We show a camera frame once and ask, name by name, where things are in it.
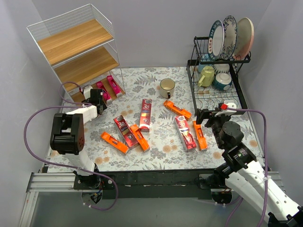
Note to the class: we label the white wire wooden shelf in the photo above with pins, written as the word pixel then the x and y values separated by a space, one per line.
pixel 80 47

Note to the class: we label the blue floral plate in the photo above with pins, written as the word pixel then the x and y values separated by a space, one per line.
pixel 230 36

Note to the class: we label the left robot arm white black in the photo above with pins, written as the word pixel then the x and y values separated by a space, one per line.
pixel 68 137

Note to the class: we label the cream mug black handle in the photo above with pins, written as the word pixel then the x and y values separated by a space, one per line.
pixel 167 87

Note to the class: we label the red 3d toothpaste box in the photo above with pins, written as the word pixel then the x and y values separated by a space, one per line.
pixel 145 118
pixel 125 131
pixel 184 133

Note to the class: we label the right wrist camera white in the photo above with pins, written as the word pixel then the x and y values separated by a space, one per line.
pixel 227 108

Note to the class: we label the floral table mat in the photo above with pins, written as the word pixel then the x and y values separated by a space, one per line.
pixel 166 149

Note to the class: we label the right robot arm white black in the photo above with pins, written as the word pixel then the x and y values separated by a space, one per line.
pixel 244 174

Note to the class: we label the black wire dish rack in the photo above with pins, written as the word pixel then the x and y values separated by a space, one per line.
pixel 210 97

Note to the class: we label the orange toothpaste box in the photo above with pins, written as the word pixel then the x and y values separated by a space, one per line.
pixel 114 142
pixel 200 136
pixel 180 112
pixel 138 135

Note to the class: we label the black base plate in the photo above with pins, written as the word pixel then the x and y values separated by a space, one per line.
pixel 182 183

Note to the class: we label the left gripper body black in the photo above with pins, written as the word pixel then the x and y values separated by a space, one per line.
pixel 101 105

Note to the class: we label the white plate blue rim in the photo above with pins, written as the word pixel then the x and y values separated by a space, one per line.
pixel 215 40

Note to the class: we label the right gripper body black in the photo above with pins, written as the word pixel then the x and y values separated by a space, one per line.
pixel 206 116

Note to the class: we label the white blue patterned bowl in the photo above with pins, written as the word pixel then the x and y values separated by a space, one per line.
pixel 221 68

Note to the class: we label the yellow green mug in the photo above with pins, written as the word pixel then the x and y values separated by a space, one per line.
pixel 207 76

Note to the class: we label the pink toothpaste box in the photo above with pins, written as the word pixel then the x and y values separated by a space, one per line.
pixel 115 87
pixel 106 96

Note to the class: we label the teal white bowl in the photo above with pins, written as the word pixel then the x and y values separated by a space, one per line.
pixel 222 81

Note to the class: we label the orange toothpaste box top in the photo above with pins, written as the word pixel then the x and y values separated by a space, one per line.
pixel 180 112

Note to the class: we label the light blue cup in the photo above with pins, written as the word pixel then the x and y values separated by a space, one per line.
pixel 203 62

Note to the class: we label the aluminium frame rail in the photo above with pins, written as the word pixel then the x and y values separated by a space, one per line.
pixel 65 182

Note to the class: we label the cream pink plate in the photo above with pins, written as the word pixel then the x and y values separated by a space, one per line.
pixel 245 38

